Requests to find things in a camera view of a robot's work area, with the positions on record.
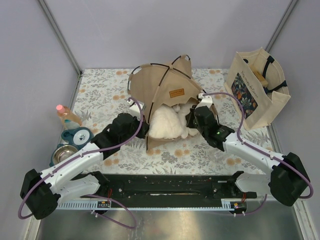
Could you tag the floral patterned table mat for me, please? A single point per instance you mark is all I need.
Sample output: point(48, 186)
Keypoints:
point(102, 96)

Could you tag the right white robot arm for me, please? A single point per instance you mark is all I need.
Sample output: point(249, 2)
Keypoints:
point(284, 176)

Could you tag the white fluffy cushion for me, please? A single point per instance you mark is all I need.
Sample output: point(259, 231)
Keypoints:
point(169, 122)

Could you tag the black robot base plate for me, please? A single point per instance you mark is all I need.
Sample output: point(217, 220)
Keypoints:
point(180, 187)

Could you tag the pink capped plastic bottle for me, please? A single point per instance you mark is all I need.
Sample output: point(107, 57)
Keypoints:
point(68, 118)

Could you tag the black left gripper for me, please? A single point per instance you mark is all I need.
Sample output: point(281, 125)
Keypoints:
point(144, 129)

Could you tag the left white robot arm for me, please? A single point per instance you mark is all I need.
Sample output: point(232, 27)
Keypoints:
point(42, 192)

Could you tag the white slotted cable duct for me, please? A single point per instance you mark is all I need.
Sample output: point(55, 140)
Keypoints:
point(155, 203)

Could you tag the beige fabric pet tent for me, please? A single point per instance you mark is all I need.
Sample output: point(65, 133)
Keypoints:
point(168, 91)

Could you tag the wooden block in bag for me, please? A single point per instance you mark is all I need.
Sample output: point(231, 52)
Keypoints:
point(259, 76)

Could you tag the black tent pole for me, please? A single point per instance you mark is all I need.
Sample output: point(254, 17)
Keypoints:
point(137, 80)
point(170, 84)

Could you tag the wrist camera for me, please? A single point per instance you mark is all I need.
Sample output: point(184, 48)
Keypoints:
point(204, 100)
point(134, 109)

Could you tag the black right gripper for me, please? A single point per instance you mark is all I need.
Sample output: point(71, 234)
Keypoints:
point(189, 117)

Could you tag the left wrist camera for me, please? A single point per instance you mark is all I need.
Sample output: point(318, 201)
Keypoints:
point(134, 109)

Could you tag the teal double pet bowl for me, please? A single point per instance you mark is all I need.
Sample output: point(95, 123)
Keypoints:
point(72, 140)

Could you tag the cream floral tote bag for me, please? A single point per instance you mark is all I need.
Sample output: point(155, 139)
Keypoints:
point(261, 105)

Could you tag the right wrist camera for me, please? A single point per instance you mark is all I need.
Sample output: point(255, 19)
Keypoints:
point(204, 100)

